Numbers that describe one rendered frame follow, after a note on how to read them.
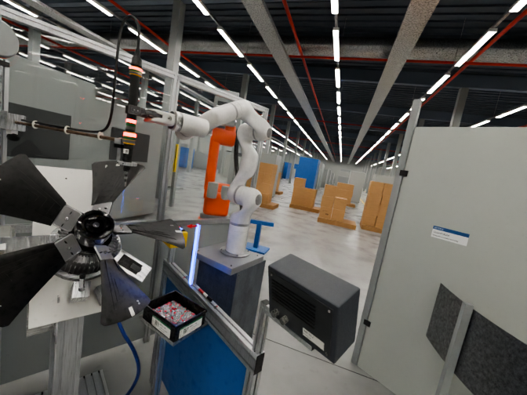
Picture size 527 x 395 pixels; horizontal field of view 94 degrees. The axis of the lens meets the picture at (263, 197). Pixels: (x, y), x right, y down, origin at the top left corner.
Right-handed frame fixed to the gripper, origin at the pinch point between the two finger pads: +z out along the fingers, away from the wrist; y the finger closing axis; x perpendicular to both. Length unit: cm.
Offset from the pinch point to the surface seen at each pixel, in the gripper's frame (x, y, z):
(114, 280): -62, -15, 4
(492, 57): 374, 39, -865
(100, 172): -27.2, 20.3, 5.1
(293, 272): -42, -66, -32
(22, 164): -25.9, 11.1, 29.9
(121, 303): -68, -21, 3
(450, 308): -80, -90, -165
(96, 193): -35.5, 13.2, 7.1
